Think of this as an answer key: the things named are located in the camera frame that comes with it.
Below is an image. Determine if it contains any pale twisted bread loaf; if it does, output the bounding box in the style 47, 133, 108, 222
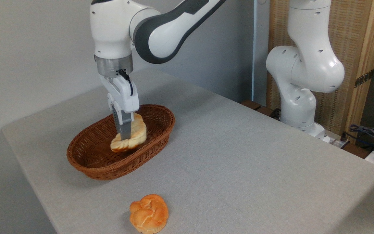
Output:
110, 112, 147, 153

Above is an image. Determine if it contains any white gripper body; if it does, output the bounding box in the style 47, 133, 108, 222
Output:
100, 75, 140, 113

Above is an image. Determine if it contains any woven screen with wooden frame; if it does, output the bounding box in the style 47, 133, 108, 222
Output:
267, 0, 374, 143

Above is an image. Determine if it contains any orange knotted bread roll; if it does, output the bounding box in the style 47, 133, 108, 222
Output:
129, 194, 169, 234

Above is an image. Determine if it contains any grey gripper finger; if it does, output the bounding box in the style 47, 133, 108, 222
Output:
107, 93, 134, 141

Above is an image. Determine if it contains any brown wicker basket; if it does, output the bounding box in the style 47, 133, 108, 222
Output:
66, 104, 176, 181

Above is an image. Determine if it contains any blue and black cable bundle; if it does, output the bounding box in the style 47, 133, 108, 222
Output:
349, 123, 374, 154

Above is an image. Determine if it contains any grey tablecloth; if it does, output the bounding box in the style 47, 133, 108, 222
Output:
1, 68, 374, 234

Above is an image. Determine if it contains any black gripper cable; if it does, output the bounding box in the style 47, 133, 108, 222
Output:
117, 69, 134, 96

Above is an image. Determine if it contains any brown wooden base board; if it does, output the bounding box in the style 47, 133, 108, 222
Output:
241, 100, 281, 120

